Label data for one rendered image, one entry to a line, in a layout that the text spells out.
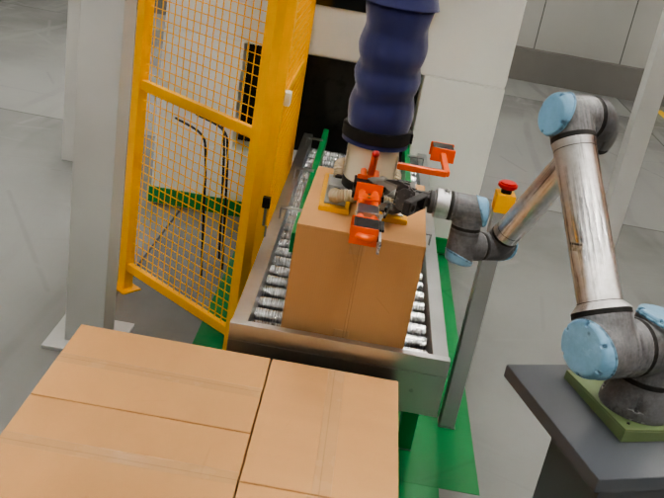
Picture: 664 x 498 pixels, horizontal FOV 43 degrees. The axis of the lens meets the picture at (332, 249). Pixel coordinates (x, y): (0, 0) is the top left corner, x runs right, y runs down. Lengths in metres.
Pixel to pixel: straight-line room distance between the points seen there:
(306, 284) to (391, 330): 0.31
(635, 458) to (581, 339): 0.32
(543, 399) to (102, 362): 1.24
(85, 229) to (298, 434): 1.46
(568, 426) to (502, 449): 1.22
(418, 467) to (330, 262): 0.97
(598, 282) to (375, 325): 0.82
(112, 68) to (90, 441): 1.48
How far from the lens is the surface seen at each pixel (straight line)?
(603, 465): 2.20
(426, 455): 3.34
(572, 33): 11.48
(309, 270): 2.65
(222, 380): 2.52
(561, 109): 2.27
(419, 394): 2.77
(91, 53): 3.25
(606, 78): 11.52
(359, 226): 2.24
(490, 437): 3.54
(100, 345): 2.65
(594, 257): 2.20
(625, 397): 2.34
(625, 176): 5.60
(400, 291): 2.66
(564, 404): 2.38
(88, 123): 3.31
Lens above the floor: 1.91
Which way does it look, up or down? 23 degrees down
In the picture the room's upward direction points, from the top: 10 degrees clockwise
